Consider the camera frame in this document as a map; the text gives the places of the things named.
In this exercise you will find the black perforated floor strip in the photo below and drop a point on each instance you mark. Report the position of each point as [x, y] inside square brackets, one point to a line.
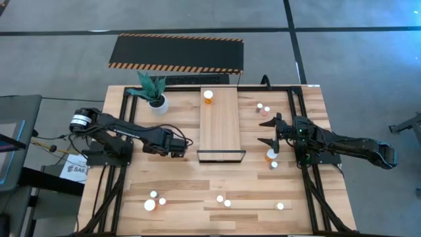
[197, 80]

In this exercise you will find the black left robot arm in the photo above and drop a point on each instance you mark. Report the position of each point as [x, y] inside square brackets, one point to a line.
[131, 131]

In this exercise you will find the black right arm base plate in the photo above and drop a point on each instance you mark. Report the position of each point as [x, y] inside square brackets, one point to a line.
[329, 159]

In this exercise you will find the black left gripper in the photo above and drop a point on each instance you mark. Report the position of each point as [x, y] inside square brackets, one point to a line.
[177, 146]

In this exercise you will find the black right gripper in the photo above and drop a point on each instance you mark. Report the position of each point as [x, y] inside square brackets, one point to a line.
[287, 133]

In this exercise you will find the dark flat device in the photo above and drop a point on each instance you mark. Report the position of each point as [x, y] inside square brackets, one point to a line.
[11, 144]

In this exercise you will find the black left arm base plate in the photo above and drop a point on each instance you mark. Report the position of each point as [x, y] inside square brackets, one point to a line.
[98, 161]

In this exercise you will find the white paper sheet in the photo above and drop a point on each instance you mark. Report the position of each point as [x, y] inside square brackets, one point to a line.
[74, 171]

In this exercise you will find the small pink pill bottle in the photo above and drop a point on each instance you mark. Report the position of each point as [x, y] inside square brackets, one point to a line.
[162, 201]
[266, 109]
[219, 198]

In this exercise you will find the grey side desk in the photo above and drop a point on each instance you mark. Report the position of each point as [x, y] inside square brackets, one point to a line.
[29, 108]

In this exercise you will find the small blue bottle red pills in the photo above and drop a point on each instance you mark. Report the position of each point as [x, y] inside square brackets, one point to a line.
[274, 164]
[259, 106]
[153, 194]

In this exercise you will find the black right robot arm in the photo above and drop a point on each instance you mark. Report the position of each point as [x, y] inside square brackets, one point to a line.
[355, 148]

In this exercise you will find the small yellow pill bottle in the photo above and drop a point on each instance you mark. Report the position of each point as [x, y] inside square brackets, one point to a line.
[227, 203]
[280, 206]

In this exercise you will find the black aluminium table frame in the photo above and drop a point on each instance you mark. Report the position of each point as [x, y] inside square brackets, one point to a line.
[181, 88]

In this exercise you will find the large orange pill bottle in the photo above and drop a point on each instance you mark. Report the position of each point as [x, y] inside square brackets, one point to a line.
[271, 154]
[149, 205]
[208, 95]

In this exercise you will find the black floor beam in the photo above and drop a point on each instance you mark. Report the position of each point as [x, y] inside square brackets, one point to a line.
[49, 182]

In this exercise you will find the snake plant in white pot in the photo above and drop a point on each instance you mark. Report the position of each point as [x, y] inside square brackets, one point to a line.
[159, 107]

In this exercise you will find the black hazard-striped floor mat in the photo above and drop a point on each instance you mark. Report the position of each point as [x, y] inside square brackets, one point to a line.
[177, 52]

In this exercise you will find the black stand leg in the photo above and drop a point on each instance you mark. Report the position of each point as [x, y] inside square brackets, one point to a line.
[408, 124]

